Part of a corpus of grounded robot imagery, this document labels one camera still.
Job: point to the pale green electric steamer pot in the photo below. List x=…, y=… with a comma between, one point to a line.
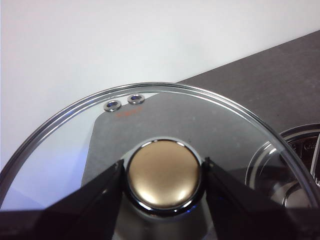
x=305, y=147

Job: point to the glass lid with green knob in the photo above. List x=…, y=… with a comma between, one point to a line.
x=162, y=180

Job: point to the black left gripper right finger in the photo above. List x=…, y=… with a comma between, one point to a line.
x=250, y=217

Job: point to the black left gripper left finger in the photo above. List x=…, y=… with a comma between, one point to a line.
x=75, y=217

